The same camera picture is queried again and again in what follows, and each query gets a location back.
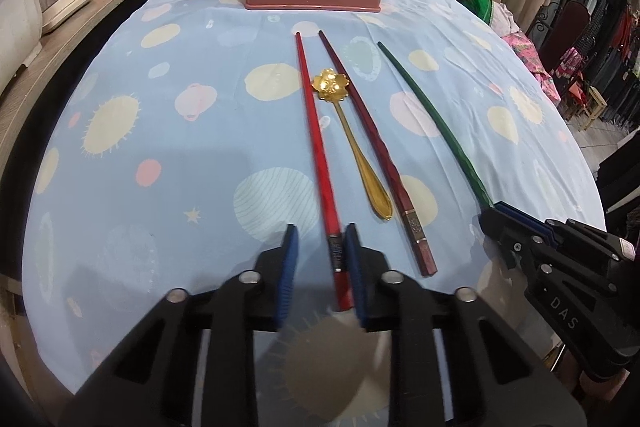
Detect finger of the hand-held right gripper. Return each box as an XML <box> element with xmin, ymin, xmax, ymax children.
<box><xmin>479</xmin><ymin>208</ymin><xmax>553</xmax><ymax>270</ymax></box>
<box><xmin>495</xmin><ymin>202</ymin><xmax>621</xmax><ymax>258</ymax></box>

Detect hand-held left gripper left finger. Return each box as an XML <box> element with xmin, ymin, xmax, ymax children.
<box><xmin>60</xmin><ymin>223</ymin><xmax>301</xmax><ymax>427</ymax></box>

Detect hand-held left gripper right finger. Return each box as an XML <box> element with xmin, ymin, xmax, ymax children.
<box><xmin>344</xmin><ymin>222</ymin><xmax>588</xmax><ymax>427</ymax></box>

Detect green chopstick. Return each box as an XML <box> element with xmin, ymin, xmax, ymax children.
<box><xmin>376</xmin><ymin>41</ymin><xmax>496</xmax><ymax>210</ymax></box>

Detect maroon chopstick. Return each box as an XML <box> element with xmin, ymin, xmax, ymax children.
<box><xmin>318</xmin><ymin>30</ymin><xmax>438</xmax><ymax>278</ymax></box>

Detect bright red chopstick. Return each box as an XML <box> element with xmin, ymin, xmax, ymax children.
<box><xmin>294</xmin><ymin>32</ymin><xmax>355</xmax><ymax>313</ymax></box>

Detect gold flower spoon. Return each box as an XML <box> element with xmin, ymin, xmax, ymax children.
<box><xmin>312</xmin><ymin>67</ymin><xmax>393</xmax><ymax>222</ymax></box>

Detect pink floral cloth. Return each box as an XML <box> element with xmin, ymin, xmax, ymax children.
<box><xmin>502</xmin><ymin>32</ymin><xmax>563</xmax><ymax>100</ymax></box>

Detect light blue printed tablecloth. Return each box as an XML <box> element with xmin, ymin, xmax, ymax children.
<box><xmin>20</xmin><ymin>0</ymin><xmax>608</xmax><ymax>395</ymax></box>

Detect dark ornate chair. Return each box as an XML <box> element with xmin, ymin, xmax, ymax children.
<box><xmin>530</xmin><ymin>2</ymin><xmax>591</xmax><ymax>78</ymax></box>

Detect hanging clothes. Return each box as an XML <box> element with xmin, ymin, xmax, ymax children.
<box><xmin>565</xmin><ymin>0</ymin><xmax>640</xmax><ymax>122</ymax></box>

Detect green plastic basin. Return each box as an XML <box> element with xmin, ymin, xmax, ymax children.
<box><xmin>462</xmin><ymin>0</ymin><xmax>497</xmax><ymax>25</ymax></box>

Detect wooden side shelf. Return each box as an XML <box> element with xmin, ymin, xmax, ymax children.
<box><xmin>0</xmin><ymin>0</ymin><xmax>171</xmax><ymax>188</ymax></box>

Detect white tub with blue rim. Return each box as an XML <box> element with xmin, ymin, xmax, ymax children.
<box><xmin>0</xmin><ymin>0</ymin><xmax>46</xmax><ymax>98</ymax></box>

